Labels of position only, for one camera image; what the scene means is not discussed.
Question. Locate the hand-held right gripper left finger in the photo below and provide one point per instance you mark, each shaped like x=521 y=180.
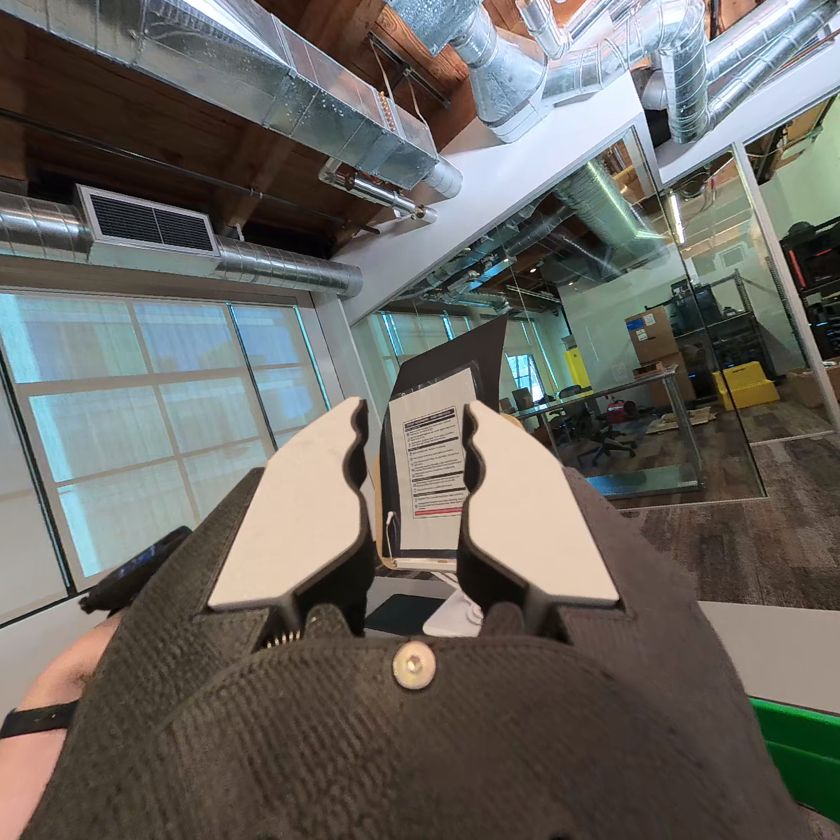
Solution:
x=295 y=525

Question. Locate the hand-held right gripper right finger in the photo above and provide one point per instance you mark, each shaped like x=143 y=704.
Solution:
x=538 y=525

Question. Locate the green storage bin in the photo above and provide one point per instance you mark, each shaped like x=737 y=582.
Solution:
x=800 y=741

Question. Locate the dark rectangular desk pad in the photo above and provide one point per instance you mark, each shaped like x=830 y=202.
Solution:
x=400 y=613

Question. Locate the grey desk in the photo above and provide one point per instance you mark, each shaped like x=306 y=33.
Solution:
x=774 y=649

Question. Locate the person's left hand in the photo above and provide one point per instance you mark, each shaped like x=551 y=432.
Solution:
x=65 y=669

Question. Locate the black office chair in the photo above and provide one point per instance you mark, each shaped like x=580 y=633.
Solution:
x=607 y=439

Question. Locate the white stand base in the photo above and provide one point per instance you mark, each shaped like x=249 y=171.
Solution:
x=453 y=613

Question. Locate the instruction sheet in clear holder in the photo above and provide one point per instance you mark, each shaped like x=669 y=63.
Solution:
x=426 y=459

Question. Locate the large window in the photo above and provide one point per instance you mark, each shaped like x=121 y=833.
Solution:
x=131 y=426

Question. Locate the yellow cabinet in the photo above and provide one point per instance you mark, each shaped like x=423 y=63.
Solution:
x=577 y=367

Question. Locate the black wristband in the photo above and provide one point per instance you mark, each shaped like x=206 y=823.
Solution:
x=33 y=720

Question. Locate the cardboard box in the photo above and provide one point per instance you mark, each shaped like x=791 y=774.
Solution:
x=669 y=384
x=649 y=334

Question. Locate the yellow plastic crate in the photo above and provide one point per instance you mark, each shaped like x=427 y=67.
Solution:
x=745 y=387

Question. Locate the white vent grille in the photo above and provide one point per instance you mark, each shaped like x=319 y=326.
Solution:
x=151 y=223

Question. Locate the black shelving rack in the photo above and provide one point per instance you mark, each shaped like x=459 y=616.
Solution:
x=814 y=289

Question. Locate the insulated silver pipe cluster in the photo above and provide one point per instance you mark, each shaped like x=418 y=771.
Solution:
x=590 y=59

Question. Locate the metal frame table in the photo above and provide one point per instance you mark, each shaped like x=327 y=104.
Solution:
x=623 y=394

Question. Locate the round silver vent duct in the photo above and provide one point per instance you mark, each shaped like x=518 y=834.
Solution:
x=282 y=269

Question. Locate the glass partition wall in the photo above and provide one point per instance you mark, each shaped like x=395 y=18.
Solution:
x=722 y=328

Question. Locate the large silver air duct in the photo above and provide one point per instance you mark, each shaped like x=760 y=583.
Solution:
x=295 y=98

